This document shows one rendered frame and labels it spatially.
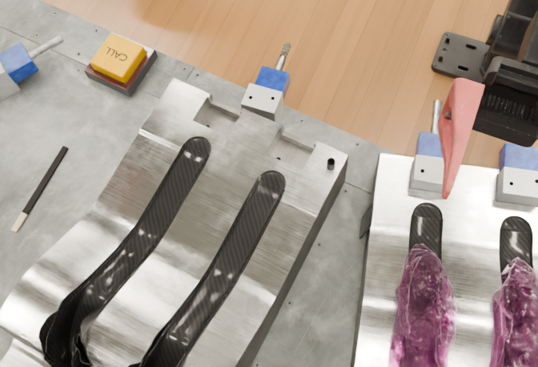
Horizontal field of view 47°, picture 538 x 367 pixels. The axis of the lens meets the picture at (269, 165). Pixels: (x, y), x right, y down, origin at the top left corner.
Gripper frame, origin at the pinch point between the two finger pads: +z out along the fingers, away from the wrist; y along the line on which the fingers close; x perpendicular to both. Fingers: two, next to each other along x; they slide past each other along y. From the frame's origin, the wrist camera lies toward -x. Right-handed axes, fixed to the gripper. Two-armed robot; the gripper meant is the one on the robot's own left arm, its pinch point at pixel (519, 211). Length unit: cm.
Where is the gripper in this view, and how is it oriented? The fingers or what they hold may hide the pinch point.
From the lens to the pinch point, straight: 45.7
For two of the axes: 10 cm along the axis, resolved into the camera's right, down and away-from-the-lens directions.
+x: 0.6, 3.8, 9.2
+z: -4.0, 8.6, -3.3
